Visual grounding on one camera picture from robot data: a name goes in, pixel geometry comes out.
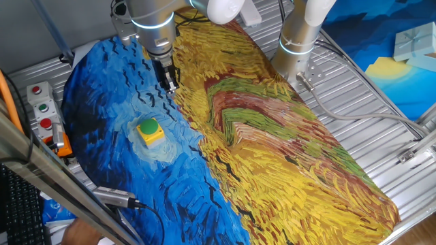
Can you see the small light blue gift box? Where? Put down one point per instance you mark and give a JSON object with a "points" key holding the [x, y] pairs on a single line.
{"points": [[424, 63]]}

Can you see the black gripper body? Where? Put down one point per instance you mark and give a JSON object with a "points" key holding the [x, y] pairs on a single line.
{"points": [[167, 64]]}

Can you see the aluminium frame bar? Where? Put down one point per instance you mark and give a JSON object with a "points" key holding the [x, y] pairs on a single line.
{"points": [[51, 177]]}

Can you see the grey box flat red button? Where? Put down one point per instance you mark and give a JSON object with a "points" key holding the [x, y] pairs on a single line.
{"points": [[36, 90]]}

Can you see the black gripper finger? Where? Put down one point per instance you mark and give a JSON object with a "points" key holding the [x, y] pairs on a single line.
{"points": [[173, 85], [166, 80]]}

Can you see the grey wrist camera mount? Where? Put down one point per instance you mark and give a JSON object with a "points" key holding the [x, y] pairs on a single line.
{"points": [[122, 29]]}

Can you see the white power strip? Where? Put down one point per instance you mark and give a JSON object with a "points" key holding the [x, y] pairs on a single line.
{"points": [[250, 13]]}

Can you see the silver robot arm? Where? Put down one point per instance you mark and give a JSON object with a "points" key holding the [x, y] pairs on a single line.
{"points": [[153, 34]]}

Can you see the person's hand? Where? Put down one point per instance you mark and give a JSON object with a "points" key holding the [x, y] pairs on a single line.
{"points": [[80, 234]]}

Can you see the grey box green button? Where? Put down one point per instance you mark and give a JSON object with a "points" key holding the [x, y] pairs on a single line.
{"points": [[43, 108]]}

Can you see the blue yellow backdrop cloth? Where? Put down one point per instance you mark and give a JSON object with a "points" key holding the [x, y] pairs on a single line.
{"points": [[391, 92]]}

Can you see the green button yellow box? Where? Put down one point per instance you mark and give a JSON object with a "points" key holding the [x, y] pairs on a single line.
{"points": [[150, 131]]}

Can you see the silver depth camera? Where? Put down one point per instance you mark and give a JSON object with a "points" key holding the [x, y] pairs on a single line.
{"points": [[112, 197], [58, 134]]}

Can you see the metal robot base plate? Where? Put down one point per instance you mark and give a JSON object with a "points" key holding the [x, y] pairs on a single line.
{"points": [[315, 73]]}

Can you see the blue tissue pack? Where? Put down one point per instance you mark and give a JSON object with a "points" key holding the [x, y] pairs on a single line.
{"points": [[56, 211]]}

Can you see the painted wheatfield print cloth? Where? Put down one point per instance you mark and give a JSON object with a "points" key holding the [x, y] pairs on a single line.
{"points": [[272, 153]]}

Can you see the grey box red mushroom button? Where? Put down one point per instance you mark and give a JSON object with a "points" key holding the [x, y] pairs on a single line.
{"points": [[46, 124]]}

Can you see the large light blue gift box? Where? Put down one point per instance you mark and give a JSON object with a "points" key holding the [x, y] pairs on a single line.
{"points": [[413, 41]]}

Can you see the aluminium profile bracket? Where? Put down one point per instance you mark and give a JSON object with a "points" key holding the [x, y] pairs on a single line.
{"points": [[415, 149]]}

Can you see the black keyboard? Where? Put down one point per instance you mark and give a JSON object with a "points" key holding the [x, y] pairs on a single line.
{"points": [[20, 211]]}

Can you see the grey metal pole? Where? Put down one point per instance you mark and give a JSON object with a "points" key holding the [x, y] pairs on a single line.
{"points": [[51, 30]]}

